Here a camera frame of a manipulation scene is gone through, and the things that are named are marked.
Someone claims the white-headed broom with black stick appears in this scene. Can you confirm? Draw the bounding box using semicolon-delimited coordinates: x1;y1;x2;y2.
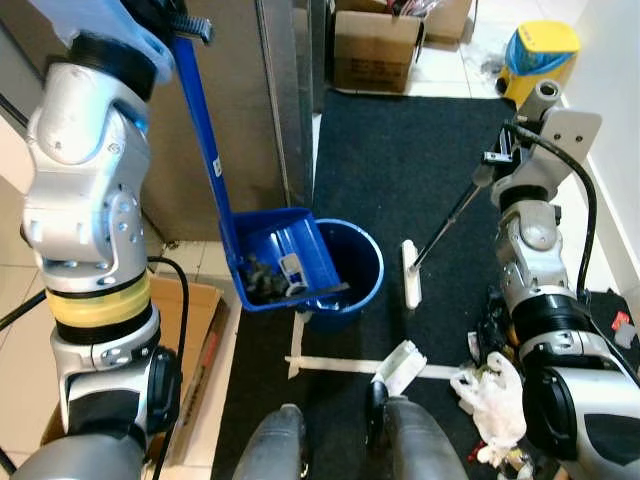
401;80;563;311

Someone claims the blue long-handled dustpan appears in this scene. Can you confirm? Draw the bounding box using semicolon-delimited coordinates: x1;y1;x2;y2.
168;35;348;314

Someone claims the black floor mat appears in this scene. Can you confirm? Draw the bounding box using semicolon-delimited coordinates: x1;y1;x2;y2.
210;88;601;480

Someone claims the white floor tape strip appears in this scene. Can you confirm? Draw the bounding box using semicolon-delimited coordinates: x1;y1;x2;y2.
288;325;461;381

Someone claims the grey metal door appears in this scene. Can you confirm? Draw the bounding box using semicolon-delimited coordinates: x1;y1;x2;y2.
150;0;321;241

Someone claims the yellow bin with blue liner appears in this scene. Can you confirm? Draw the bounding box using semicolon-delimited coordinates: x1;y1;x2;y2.
502;20;582;109

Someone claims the small cardboard box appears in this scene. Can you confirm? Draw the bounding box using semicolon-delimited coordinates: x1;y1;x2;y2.
420;0;474;44

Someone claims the black cloth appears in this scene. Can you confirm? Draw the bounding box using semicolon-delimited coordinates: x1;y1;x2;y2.
585;290;640;351

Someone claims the blue plastic bucket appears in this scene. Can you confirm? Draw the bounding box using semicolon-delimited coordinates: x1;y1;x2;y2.
298;218;385;333

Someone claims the red and grey small pack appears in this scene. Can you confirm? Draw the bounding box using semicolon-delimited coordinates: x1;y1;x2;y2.
611;312;637;347

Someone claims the white crushed carton piece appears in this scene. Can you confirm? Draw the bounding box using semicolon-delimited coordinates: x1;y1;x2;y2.
371;340;429;397

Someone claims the white printed wrapper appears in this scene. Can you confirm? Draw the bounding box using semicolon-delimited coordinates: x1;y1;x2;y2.
280;253;307;297

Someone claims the dark debris pile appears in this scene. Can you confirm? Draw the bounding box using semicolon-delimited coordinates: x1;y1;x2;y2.
240;255;289;303

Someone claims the grey right robot leg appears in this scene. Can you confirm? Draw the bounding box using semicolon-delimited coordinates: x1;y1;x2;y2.
372;378;471;480

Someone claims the grey robot leg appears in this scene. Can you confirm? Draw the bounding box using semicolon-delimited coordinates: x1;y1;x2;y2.
372;378;471;480
231;403;308;480

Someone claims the open brown cardboard box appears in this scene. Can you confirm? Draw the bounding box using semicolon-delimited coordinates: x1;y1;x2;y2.
40;275;233;471

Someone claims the grey left robot leg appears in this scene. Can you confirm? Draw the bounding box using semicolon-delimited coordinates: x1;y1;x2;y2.
231;403;308;480

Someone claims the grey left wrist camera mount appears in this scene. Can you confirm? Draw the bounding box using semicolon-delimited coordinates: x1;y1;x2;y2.
28;0;176;83

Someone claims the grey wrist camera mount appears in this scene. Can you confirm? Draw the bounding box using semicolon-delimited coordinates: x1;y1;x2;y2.
28;0;176;83
513;108;604;208

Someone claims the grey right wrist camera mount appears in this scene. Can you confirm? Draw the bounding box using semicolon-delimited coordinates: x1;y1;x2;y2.
513;108;604;208

